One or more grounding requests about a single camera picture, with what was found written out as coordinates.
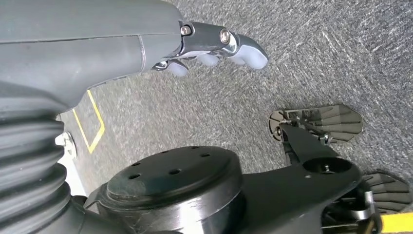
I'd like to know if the silver round bolt head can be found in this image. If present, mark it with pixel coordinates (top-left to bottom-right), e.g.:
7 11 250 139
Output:
54 131 78 159

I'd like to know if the black robot waist housing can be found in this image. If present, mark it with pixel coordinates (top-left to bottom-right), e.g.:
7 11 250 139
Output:
83 145 245 234

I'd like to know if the black robot leg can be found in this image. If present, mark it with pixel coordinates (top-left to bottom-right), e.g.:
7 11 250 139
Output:
239 123 383 234

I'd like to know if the grey ribbed robot foot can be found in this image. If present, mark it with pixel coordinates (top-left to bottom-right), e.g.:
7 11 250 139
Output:
268 104 364 145
361 173 413 215

